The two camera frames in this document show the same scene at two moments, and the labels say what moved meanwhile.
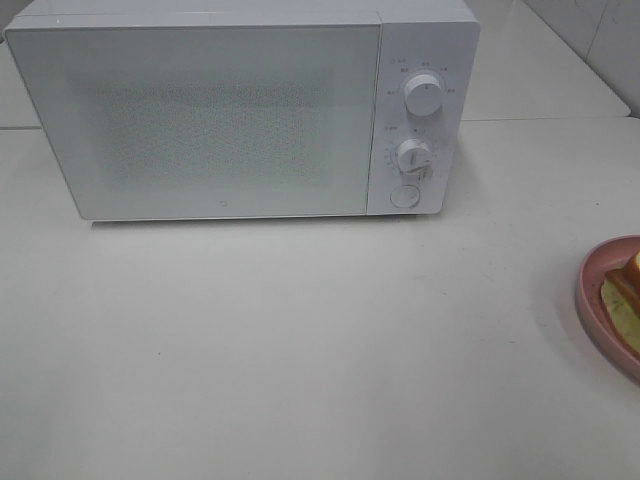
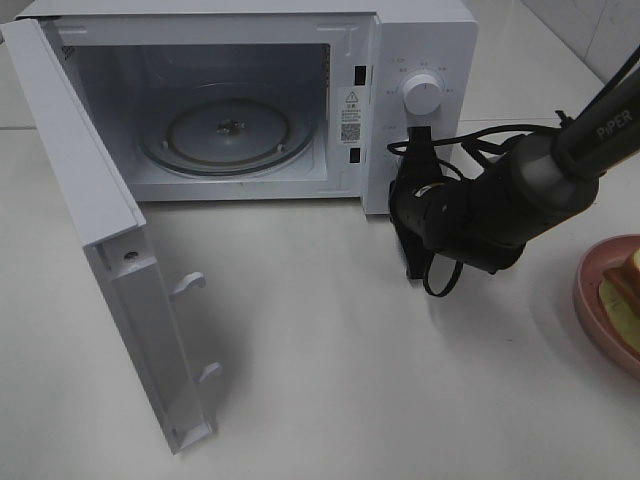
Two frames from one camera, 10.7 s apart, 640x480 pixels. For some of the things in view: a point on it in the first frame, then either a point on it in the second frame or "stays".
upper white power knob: x=424 y=95 stays
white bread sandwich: x=620 y=291 stays
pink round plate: x=613 y=254 stays
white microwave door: x=207 y=121 -> x=112 y=228
